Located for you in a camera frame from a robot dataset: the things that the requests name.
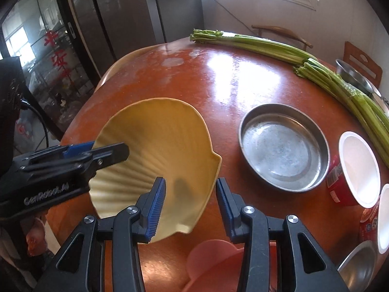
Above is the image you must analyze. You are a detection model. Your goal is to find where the near celery bunch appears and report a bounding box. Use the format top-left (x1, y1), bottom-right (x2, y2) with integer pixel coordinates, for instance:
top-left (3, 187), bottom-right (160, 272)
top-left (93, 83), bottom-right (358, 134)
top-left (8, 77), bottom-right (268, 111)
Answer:
top-left (293, 58), bottom-right (389, 165)

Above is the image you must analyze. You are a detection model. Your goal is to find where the orange slatted wooden chair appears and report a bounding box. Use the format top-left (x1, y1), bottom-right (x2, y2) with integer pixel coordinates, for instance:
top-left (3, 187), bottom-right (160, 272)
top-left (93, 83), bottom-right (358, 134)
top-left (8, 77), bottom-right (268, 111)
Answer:
top-left (343, 42), bottom-right (382, 88)

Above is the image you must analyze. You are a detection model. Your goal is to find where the celery bunch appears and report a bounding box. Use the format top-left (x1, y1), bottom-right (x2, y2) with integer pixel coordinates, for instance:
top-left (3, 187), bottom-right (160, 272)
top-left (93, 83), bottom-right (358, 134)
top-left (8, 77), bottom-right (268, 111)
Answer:
top-left (293, 58), bottom-right (389, 165)
top-left (189, 29), bottom-right (317, 65)

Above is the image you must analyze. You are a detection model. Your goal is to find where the black cable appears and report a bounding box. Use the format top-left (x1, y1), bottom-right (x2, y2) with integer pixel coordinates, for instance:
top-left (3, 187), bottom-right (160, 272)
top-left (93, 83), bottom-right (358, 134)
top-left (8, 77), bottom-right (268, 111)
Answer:
top-left (20, 98), bottom-right (50, 150)

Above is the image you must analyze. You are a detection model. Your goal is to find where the far celery bunch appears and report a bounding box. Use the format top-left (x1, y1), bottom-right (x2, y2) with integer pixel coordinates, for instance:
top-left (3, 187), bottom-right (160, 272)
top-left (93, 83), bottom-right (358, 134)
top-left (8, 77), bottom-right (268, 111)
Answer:
top-left (189, 29), bottom-right (317, 65)

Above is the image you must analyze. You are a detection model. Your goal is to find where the steel refrigerator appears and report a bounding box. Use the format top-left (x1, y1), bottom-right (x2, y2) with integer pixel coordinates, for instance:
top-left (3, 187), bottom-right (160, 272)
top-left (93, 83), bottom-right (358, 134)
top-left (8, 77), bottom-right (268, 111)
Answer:
top-left (57, 0), bottom-right (204, 84)

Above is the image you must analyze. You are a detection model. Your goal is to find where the yellow shell-shaped plate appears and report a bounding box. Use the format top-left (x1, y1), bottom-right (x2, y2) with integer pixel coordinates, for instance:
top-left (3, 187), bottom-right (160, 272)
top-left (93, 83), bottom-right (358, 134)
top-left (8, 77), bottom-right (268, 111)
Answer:
top-left (90, 98), bottom-right (222, 242)

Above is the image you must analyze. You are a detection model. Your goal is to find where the curved wooden chair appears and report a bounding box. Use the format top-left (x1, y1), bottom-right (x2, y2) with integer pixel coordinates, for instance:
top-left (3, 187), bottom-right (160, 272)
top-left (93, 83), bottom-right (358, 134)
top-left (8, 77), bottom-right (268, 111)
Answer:
top-left (251, 25), bottom-right (313, 51)

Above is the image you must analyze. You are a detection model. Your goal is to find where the pink plastic plate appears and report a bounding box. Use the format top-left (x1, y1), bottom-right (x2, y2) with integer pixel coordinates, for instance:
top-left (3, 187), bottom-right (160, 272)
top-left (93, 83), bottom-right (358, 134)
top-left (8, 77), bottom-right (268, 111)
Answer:
top-left (181, 238), bottom-right (278, 292)

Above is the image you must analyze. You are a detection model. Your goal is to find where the steel mixing bowl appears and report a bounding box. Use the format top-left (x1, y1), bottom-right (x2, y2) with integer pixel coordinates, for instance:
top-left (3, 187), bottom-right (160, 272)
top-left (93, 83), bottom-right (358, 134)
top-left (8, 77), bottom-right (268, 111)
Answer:
top-left (336, 59), bottom-right (380, 96)

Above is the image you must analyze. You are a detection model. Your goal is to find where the red white paper bowl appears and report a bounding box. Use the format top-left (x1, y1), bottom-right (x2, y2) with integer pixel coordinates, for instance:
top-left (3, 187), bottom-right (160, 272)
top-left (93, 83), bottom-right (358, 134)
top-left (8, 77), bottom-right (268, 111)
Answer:
top-left (326, 131), bottom-right (381, 208)

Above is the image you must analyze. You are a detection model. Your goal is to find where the shallow steel round pan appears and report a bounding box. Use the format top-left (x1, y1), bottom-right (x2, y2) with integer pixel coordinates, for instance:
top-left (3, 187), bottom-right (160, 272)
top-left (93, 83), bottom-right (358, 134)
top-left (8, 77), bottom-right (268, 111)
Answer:
top-left (238, 103), bottom-right (330, 193)

